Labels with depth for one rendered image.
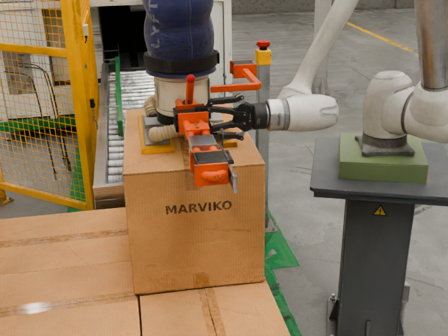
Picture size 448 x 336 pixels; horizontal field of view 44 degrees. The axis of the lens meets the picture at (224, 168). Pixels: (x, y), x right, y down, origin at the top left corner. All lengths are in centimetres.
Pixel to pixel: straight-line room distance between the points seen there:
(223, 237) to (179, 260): 15
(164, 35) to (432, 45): 78
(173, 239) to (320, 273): 129
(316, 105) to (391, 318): 106
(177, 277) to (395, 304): 95
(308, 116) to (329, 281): 134
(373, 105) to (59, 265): 118
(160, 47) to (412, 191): 94
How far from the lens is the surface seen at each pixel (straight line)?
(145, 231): 162
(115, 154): 277
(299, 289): 268
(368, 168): 196
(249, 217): 164
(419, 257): 304
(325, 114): 158
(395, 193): 191
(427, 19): 174
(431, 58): 179
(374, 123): 200
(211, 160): 120
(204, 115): 151
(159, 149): 166
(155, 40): 168
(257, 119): 154
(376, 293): 227
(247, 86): 185
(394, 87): 196
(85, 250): 200
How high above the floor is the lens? 156
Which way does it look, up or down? 24 degrees down
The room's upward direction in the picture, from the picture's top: 1 degrees counter-clockwise
